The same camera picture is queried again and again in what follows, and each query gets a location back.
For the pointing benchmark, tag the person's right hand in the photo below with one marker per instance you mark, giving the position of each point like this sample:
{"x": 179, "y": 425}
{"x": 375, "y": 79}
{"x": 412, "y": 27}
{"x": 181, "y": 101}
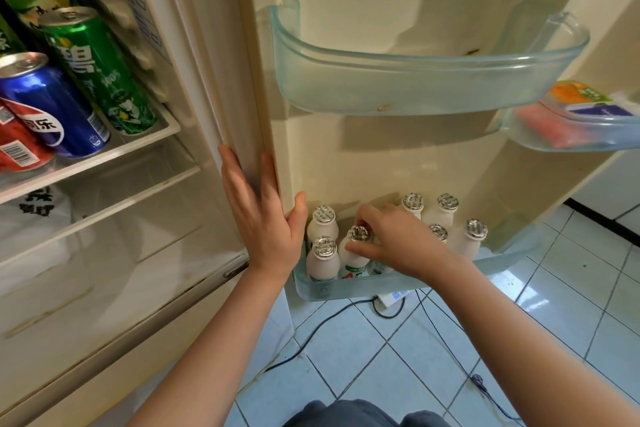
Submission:
{"x": 405, "y": 246}

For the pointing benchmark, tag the person's left hand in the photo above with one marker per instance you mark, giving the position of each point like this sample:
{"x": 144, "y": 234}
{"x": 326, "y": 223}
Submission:
{"x": 265, "y": 236}

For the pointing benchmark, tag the white yogurt bottle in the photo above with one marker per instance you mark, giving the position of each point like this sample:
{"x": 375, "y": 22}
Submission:
{"x": 355, "y": 261}

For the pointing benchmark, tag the cluster of small white bottles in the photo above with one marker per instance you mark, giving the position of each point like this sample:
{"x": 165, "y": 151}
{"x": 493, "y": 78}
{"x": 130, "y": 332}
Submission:
{"x": 322, "y": 261}

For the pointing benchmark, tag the white refrigerator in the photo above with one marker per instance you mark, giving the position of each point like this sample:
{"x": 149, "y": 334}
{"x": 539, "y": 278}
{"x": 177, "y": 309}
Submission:
{"x": 375, "y": 166}

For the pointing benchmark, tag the green Sprite can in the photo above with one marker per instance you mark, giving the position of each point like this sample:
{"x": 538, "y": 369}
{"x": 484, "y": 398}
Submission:
{"x": 100, "y": 71}

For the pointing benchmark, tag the blue Pepsi can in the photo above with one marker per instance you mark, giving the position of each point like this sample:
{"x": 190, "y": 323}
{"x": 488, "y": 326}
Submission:
{"x": 50, "y": 106}

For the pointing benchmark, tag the person's right forearm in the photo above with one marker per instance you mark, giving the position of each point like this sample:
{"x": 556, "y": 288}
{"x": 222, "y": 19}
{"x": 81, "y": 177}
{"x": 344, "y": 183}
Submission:
{"x": 530, "y": 351}

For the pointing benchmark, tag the person's left forearm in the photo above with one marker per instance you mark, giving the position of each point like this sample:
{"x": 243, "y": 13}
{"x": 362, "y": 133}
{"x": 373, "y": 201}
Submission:
{"x": 210, "y": 356}

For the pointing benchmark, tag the glass fridge shelf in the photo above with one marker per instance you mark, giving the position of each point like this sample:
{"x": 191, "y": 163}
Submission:
{"x": 100, "y": 156}

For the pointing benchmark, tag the white power strip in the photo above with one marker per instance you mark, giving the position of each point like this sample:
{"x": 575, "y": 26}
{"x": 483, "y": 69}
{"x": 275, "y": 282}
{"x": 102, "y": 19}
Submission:
{"x": 392, "y": 297}

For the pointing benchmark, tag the deep clear door bin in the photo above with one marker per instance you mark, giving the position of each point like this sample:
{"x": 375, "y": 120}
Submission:
{"x": 350, "y": 289}

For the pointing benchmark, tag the glass crisper cover shelf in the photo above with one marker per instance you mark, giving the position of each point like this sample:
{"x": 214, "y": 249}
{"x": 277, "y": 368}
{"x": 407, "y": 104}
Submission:
{"x": 125, "y": 204}

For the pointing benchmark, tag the small clear door bin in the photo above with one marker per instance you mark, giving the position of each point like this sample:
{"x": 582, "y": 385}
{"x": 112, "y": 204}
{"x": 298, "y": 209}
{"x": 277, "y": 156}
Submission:
{"x": 575, "y": 134}
{"x": 425, "y": 86}

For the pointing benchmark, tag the red packet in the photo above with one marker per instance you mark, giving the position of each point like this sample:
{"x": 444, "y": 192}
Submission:
{"x": 545, "y": 124}

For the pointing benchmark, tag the white sink base cabinet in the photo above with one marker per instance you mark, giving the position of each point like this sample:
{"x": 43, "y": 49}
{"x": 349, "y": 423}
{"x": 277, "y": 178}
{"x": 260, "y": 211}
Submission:
{"x": 610, "y": 186}

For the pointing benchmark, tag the orange packet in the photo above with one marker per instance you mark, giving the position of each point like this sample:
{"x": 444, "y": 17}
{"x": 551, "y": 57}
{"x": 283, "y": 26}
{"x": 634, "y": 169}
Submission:
{"x": 575, "y": 91}

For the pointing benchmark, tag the printed clear plastic bag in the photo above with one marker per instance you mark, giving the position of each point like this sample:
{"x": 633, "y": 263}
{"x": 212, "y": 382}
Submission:
{"x": 30, "y": 221}

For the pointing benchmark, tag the white blue packet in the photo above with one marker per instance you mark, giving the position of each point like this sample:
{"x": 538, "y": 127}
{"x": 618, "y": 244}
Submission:
{"x": 602, "y": 110}

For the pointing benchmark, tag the blue instruction sticker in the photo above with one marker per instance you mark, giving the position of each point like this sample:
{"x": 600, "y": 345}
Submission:
{"x": 135, "y": 1}

